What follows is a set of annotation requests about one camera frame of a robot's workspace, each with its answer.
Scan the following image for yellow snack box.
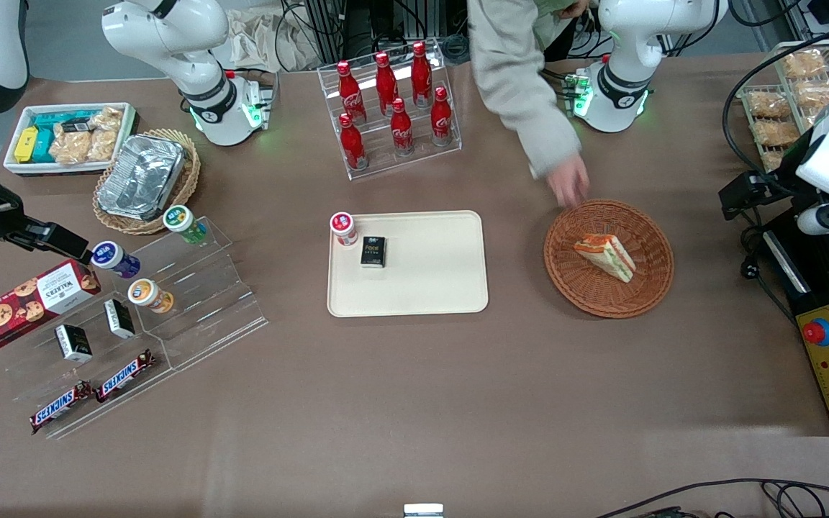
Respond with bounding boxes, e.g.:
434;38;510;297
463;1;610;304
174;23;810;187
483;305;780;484
13;127;40;164

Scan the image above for black equipment frame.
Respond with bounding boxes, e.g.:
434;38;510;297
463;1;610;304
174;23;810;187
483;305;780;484
302;0;417;64

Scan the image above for tall clear acrylic step stand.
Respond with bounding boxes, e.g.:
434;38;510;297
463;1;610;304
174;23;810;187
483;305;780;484
122;215;270;372

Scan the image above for bare person hand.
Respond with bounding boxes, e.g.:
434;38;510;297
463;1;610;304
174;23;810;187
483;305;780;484
548;154;591;210

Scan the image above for low clear acrylic step stand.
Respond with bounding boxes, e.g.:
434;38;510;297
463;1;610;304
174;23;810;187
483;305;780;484
7;283;175;442

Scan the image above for Snickers chocolate bar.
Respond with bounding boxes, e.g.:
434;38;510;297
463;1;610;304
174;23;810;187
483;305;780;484
94;349;157;404
29;381;94;435

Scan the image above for thin black floor cable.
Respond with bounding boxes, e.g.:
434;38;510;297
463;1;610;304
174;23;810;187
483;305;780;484
593;478;829;518

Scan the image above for orange jar blue logo lid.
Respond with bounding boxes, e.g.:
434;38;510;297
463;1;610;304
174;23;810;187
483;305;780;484
127;278;175;314

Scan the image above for long teal snack box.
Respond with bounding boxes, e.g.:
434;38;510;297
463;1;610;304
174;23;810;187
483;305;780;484
31;110;100;135

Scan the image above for green lid jar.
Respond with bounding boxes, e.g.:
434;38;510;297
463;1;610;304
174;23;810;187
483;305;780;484
163;204;209;245

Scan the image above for small black white box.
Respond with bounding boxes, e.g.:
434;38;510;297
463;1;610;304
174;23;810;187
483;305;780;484
54;324;94;363
103;298;137;340

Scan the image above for clear acrylic bottle rack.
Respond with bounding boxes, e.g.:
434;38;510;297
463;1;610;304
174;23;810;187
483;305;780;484
317;39;463;181

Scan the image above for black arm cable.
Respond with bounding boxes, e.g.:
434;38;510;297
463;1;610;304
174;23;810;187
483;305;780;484
721;24;829;199

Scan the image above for triangular sandwich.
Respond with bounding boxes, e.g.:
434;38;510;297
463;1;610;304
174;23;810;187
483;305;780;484
573;233;637;284

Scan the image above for red Walkers cookie box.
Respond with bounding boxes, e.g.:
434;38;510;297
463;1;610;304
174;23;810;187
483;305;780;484
0;258;102;354

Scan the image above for white plastic bin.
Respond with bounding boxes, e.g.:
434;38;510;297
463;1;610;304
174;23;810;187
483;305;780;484
2;102;139;178

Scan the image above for beige plastic tray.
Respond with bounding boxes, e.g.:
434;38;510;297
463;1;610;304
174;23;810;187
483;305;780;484
327;210;489;318

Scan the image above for red lid white jar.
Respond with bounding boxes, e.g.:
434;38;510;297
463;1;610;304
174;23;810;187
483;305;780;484
330;212;360;248

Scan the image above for blue lid purple jar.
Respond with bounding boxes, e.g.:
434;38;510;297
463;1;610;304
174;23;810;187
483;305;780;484
90;240;142;280

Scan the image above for short teal snack box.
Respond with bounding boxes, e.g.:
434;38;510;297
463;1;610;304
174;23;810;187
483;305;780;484
30;131;57;164

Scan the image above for small black Poco box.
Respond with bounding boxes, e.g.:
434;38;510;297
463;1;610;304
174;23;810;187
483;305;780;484
360;235;388;269

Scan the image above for aluminium foil container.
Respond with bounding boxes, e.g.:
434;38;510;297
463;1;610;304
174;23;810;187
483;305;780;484
97;134;186;221

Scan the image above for red cola bottle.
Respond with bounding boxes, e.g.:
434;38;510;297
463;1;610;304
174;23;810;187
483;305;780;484
411;40;432;106
389;97;415;156
338;112;367;172
337;60;366;124
430;86;454;146
374;51;399;117

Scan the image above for white wire shelf rack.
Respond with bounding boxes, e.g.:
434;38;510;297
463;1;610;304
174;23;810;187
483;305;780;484
736;39;829;174

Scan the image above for grey sleeved forearm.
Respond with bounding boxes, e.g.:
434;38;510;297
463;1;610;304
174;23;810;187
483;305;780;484
466;0;582;180

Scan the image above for round brown wicker basket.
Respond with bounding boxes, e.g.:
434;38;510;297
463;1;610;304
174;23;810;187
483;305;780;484
543;199;675;319

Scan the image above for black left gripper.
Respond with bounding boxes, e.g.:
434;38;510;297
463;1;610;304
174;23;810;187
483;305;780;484
719;140;822;221

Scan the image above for black machine housing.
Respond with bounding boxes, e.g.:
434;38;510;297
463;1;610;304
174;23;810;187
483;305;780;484
763;207;829;437

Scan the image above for black power cable with plug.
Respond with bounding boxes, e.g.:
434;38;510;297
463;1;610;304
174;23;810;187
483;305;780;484
737;207;798;307

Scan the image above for light wicker basket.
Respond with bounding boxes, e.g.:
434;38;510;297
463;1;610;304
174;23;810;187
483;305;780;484
92;128;201;236

